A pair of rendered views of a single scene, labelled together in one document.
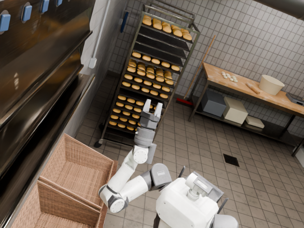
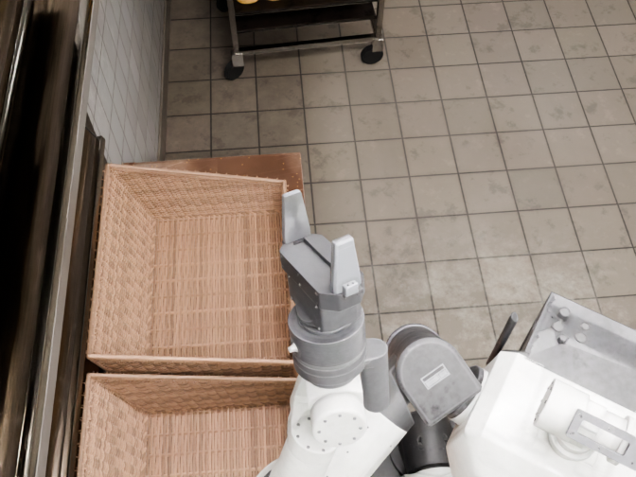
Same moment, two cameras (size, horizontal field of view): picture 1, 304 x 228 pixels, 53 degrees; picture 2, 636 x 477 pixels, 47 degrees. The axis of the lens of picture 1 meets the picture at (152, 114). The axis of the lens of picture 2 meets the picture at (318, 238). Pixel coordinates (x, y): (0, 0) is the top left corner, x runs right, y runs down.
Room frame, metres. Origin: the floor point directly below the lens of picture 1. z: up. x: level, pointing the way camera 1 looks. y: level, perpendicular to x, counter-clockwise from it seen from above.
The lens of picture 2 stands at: (0.89, -0.01, 2.37)
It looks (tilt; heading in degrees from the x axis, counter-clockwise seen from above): 58 degrees down; 3
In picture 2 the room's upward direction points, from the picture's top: straight up
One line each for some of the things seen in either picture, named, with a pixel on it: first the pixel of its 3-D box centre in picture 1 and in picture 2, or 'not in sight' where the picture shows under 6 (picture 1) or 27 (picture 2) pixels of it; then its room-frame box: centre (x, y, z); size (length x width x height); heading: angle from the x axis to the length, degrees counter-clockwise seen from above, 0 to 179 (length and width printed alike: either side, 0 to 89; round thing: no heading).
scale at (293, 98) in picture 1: (296, 99); not in sight; (5.59, -2.37, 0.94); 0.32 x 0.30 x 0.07; 8
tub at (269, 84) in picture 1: (270, 85); not in sight; (5.55, -1.80, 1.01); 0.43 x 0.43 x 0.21
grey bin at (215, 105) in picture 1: (212, 102); not in sight; (5.35, -0.97, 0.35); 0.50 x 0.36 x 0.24; 8
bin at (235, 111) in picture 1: (233, 109); not in sight; (5.41, -1.38, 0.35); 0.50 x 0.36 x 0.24; 9
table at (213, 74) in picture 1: (249, 110); not in sight; (5.45, -1.66, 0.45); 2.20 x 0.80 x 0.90; 98
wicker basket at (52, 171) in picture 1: (78, 174); (201, 273); (1.79, 0.34, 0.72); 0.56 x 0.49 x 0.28; 8
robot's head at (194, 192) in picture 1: (196, 186); (579, 423); (1.20, -0.33, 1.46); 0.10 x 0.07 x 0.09; 64
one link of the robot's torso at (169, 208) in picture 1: (187, 210); (556, 432); (1.25, -0.36, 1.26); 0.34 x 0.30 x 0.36; 64
